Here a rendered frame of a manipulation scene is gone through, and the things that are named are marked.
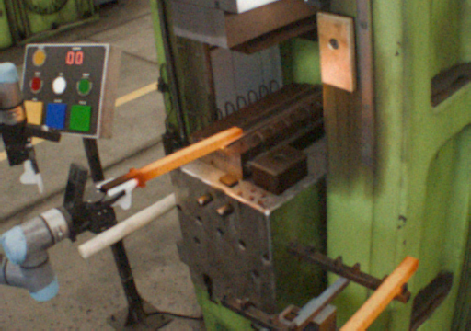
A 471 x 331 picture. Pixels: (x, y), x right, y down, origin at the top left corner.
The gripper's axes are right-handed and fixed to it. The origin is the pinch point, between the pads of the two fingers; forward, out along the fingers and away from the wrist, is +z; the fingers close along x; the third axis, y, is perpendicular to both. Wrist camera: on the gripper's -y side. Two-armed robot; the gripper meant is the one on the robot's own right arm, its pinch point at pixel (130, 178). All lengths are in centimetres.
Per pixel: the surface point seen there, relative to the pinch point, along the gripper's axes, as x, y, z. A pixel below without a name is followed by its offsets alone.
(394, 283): 62, 10, 18
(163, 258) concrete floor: -85, 99, 56
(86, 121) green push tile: -41.0, 1.3, 11.9
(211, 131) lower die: -7.8, 2.7, 31.6
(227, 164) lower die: 2.4, 7.4, 27.5
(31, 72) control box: -67, -11, 8
